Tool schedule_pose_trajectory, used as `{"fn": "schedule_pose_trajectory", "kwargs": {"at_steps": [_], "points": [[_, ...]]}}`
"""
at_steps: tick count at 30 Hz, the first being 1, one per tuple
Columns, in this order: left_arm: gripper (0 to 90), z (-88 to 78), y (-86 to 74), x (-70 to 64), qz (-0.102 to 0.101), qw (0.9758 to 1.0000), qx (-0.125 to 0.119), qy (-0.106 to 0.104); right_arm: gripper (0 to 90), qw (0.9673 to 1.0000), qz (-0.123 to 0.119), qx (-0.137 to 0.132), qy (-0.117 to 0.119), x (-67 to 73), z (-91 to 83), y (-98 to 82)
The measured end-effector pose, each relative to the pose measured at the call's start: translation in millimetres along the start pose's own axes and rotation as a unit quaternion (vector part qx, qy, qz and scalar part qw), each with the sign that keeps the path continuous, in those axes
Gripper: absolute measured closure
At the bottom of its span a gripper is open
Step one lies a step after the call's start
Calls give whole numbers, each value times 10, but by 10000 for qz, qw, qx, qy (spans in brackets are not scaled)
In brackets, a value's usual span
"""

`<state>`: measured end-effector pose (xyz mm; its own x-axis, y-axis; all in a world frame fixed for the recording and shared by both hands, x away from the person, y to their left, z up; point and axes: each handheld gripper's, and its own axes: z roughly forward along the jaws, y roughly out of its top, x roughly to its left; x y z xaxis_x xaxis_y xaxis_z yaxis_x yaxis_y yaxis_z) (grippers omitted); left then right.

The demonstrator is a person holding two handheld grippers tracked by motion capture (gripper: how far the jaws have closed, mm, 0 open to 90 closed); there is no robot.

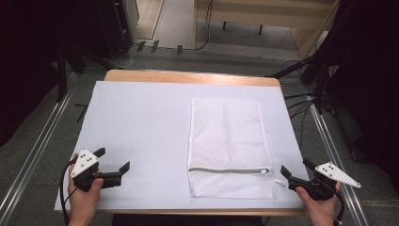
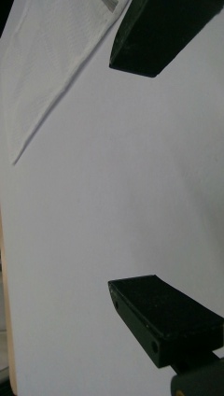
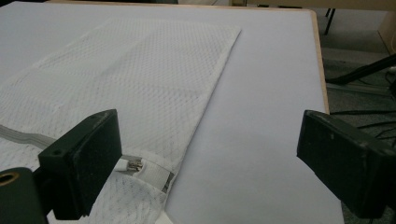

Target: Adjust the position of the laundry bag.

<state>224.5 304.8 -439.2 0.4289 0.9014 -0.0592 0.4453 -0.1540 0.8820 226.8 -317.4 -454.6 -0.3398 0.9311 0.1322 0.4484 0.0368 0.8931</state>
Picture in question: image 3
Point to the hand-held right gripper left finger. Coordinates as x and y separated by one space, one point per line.
81 161

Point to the black chair leg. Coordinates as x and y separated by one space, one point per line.
330 21

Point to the black metal stand leg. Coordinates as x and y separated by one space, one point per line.
361 72

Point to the white textured garment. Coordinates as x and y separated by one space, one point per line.
130 93

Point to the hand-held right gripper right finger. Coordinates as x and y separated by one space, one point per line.
348 165

